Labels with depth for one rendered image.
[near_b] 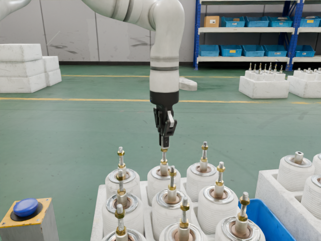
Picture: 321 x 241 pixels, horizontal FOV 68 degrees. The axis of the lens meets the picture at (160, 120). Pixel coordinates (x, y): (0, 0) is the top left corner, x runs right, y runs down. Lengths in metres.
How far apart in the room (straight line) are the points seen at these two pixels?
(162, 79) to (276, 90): 2.32
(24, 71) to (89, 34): 2.98
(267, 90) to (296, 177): 2.00
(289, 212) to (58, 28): 5.86
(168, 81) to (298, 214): 0.50
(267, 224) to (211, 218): 0.29
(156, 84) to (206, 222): 0.35
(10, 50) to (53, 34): 3.11
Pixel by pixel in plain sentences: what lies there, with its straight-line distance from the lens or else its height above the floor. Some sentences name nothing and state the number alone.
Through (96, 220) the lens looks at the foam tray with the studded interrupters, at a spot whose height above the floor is 0.18.
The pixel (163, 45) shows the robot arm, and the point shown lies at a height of 0.60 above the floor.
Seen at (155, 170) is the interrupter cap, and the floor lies 0.25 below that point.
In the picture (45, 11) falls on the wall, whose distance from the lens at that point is 6.30.
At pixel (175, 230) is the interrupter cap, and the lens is 0.53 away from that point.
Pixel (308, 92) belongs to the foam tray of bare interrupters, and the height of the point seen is 0.07.
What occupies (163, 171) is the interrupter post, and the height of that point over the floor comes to 0.26.
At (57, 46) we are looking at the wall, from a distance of 6.21.
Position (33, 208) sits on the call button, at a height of 0.33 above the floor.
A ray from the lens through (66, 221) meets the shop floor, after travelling 0.98.
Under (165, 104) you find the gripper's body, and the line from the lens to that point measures 0.58.
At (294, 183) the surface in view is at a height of 0.20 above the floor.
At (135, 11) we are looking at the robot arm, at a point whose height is 0.67.
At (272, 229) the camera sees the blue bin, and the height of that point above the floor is 0.08.
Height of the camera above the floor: 0.62
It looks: 19 degrees down
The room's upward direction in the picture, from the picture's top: straight up
